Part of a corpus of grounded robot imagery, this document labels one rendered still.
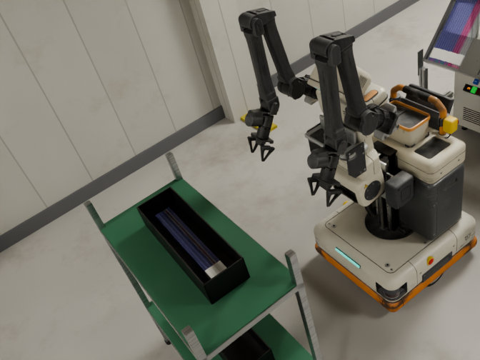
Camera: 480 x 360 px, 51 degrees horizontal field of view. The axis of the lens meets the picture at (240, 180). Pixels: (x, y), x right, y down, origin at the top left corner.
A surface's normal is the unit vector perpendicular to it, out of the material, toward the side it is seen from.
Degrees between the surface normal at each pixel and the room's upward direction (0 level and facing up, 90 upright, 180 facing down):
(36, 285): 0
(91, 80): 90
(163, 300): 0
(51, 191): 90
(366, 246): 0
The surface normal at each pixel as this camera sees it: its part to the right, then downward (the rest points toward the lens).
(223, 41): 0.57, 0.42
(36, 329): -0.23, -0.74
